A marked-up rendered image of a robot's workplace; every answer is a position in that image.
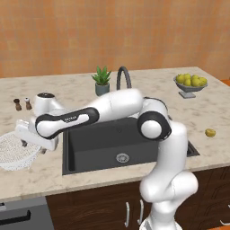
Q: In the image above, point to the grey pedestal fruit bowl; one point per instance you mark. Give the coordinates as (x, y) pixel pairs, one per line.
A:
(188, 90)

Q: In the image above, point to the dark grey sink basin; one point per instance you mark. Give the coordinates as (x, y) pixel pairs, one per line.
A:
(101, 149)

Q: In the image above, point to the white mesh colander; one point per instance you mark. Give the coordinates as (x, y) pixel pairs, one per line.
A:
(13, 155)

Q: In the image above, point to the green plant in grey pot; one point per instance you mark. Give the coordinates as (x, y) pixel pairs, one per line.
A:
(102, 81)

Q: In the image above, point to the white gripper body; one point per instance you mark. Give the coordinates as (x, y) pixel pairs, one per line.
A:
(33, 134)

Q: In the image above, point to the dark wood cupboard door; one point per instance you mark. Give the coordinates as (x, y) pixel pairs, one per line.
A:
(217, 194)
(90, 206)
(146, 209)

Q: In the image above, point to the yellow-green kiwi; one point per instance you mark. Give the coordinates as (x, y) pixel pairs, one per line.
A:
(210, 132)

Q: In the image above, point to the yellow lemon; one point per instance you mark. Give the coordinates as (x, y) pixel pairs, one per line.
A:
(180, 78)
(203, 81)
(187, 82)
(195, 81)
(187, 76)

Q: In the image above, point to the brown white-topped salt shaker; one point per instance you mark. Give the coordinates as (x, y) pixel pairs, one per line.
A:
(28, 103)

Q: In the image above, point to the grey dishwasher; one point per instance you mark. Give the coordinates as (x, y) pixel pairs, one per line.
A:
(36, 215)

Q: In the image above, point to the black curved sink faucet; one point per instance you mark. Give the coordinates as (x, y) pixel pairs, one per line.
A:
(125, 75)

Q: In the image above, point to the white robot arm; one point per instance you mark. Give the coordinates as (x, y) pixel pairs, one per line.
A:
(167, 155)

